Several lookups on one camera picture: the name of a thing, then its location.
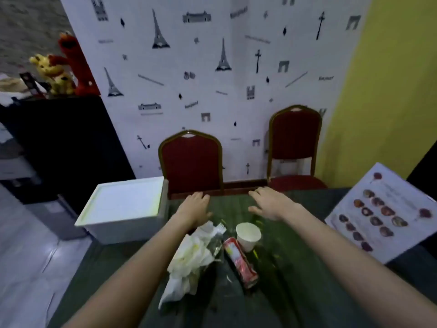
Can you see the person's left hand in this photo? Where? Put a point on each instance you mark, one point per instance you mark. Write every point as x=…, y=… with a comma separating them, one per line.
x=194, y=210

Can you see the person's right hand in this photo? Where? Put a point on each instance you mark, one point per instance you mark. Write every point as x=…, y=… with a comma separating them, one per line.
x=274, y=204

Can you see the white paper cup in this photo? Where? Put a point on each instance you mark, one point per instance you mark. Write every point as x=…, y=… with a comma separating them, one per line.
x=248, y=235

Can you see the white napkins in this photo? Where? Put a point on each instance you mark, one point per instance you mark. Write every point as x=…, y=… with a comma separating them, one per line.
x=191, y=256

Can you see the red snack packet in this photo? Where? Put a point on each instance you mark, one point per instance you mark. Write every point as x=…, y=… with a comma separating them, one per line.
x=239, y=259

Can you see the white storage box lid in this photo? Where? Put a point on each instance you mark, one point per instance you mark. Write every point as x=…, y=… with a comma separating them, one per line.
x=123, y=201

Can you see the clear plastic storage box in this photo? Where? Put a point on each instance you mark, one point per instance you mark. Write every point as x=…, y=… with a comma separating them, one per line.
x=119, y=233

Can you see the person's right forearm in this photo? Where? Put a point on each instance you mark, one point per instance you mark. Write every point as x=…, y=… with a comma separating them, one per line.
x=358, y=269

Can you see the person's left forearm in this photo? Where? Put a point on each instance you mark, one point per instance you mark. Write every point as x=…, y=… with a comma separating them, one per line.
x=136, y=273

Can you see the red gold-framed chair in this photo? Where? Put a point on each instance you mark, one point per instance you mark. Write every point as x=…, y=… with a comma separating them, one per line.
x=295, y=136
x=191, y=163

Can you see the white printed picture sheet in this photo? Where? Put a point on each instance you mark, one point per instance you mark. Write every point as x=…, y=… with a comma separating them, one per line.
x=385, y=215

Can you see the black cabinet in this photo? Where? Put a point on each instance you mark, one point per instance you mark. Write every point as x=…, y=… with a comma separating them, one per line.
x=68, y=143

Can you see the red plush toy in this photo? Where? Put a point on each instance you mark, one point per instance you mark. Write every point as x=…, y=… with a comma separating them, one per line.
x=76, y=61

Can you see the yellow plush toy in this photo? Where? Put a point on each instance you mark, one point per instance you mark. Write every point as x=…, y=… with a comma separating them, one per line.
x=56, y=75

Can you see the dark printed box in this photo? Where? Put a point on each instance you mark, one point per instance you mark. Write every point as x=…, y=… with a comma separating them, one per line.
x=32, y=85

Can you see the beige fluffy item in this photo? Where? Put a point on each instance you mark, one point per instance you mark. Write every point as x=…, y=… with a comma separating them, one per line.
x=12, y=85

